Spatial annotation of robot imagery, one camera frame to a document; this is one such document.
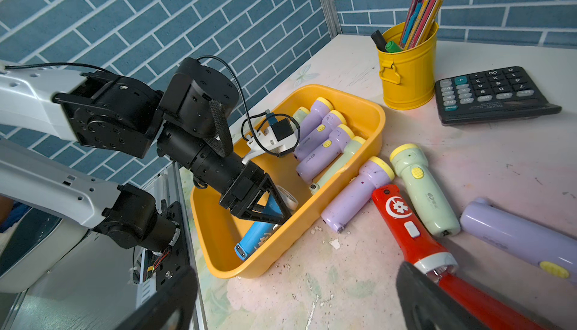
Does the red flashlight white head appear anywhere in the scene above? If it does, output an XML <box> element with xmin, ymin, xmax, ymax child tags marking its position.
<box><xmin>372</xmin><ymin>184</ymin><xmax>458</xmax><ymax>282</ymax></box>

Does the lilac flashlight yellow head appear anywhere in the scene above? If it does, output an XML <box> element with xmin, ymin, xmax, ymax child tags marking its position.
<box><xmin>299</xmin><ymin>97</ymin><xmax>334</xmax><ymax>142</ymax></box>

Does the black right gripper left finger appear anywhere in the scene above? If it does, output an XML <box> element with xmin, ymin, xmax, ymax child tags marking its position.
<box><xmin>117</xmin><ymin>266</ymin><xmax>198</xmax><ymax>330</ymax></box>

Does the yellow pencil cup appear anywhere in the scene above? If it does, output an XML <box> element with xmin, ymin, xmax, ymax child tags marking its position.
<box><xmin>377</xmin><ymin>23</ymin><xmax>439</xmax><ymax>111</ymax></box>

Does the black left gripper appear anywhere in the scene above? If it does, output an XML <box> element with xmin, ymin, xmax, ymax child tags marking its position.
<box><xmin>157</xmin><ymin>124</ymin><xmax>291</xmax><ymax>225</ymax></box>

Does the black calculator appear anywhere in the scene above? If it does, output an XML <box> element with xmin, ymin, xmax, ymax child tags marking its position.
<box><xmin>434</xmin><ymin>66</ymin><xmax>562</xmax><ymax>126</ymax></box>

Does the coloured pencils bunch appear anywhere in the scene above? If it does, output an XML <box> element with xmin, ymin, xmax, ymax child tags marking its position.
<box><xmin>400</xmin><ymin>0</ymin><xmax>444</xmax><ymax>50</ymax></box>

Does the yellow plastic tray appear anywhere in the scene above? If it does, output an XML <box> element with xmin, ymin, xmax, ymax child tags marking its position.
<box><xmin>190</xmin><ymin>84</ymin><xmax>387</xmax><ymax>280</ymax></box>

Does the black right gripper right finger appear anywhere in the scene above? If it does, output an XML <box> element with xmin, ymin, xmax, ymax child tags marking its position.
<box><xmin>396</xmin><ymin>262</ymin><xmax>487</xmax><ymax>329</ymax></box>

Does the metal corner frame post left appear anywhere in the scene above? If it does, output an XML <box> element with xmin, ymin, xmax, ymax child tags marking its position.
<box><xmin>320</xmin><ymin>0</ymin><xmax>342</xmax><ymax>38</ymax></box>

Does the pale green flashlight yellow head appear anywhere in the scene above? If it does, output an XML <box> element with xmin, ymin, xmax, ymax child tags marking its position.
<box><xmin>310</xmin><ymin>136</ymin><xmax>366</xmax><ymax>195</ymax></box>

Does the aluminium front rail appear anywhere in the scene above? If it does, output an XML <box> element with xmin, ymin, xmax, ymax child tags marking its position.
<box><xmin>1</xmin><ymin>166</ymin><xmax>207</xmax><ymax>329</ymax></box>

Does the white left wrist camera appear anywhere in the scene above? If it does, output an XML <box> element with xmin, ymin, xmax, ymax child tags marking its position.
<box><xmin>242</xmin><ymin>110</ymin><xmax>300</xmax><ymax>165</ymax></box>

